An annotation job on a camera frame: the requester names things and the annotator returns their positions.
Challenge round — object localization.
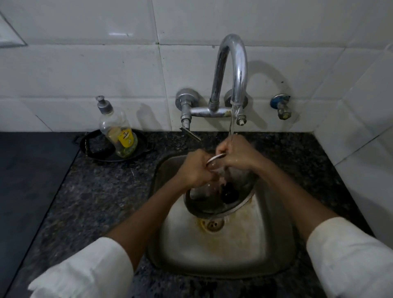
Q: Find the person's right hand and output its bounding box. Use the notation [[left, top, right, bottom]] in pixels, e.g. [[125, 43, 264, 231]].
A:
[[215, 135, 262, 176]]

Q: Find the person's left hand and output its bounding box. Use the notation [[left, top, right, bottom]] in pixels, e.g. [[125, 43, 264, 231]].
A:
[[174, 149, 217, 188]]

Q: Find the small steel cup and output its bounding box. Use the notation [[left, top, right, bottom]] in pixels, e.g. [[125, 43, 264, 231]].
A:
[[206, 154, 228, 169]]

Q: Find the person's left forearm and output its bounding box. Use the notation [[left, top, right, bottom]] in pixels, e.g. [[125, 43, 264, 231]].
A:
[[104, 181, 197, 272]]

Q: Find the person's right forearm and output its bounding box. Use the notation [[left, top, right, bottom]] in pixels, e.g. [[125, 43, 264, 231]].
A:
[[252, 160, 336, 243]]

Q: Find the steel bowl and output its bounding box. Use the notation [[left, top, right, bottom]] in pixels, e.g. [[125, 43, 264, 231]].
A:
[[184, 166, 257, 219]]

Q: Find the sink drain strainer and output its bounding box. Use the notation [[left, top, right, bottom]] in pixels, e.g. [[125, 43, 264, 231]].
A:
[[199, 216, 225, 233]]

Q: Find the stainless steel sink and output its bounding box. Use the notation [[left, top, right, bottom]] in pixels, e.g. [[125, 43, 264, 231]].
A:
[[146, 153, 300, 279]]

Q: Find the chrome gooseneck faucet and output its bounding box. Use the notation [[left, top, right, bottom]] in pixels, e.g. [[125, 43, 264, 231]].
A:
[[175, 34, 249, 142]]

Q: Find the clear dish soap bottle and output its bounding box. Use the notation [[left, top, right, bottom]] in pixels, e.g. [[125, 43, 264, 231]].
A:
[[95, 95, 138, 159]]

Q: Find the black round pan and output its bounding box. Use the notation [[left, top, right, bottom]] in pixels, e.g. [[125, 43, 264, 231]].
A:
[[72, 129, 155, 163]]

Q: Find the white shirt sleeve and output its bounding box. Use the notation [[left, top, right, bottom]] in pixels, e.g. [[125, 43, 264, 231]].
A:
[[306, 216, 393, 298], [28, 236, 134, 298]]

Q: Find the black glass cooktop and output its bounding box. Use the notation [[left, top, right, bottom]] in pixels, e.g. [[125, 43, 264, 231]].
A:
[[0, 132, 81, 297]]

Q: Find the blue-capped wall tap valve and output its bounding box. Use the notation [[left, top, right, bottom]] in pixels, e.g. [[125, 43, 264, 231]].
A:
[[270, 93, 292, 121]]

